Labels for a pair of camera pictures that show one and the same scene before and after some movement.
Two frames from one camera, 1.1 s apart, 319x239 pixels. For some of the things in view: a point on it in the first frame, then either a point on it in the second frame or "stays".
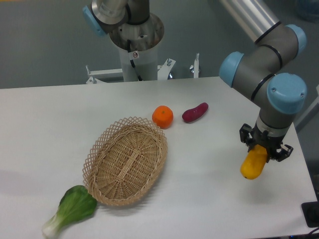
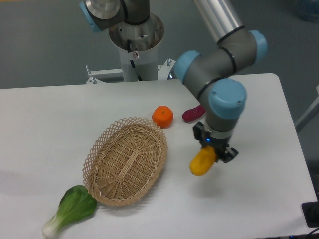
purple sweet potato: [191, 115] stays
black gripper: [272, 142] -> [226, 155]
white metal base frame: [100, 76] stays
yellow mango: [253, 162] -> [203, 161]
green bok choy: [77, 204] stays
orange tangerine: [162, 115] stays
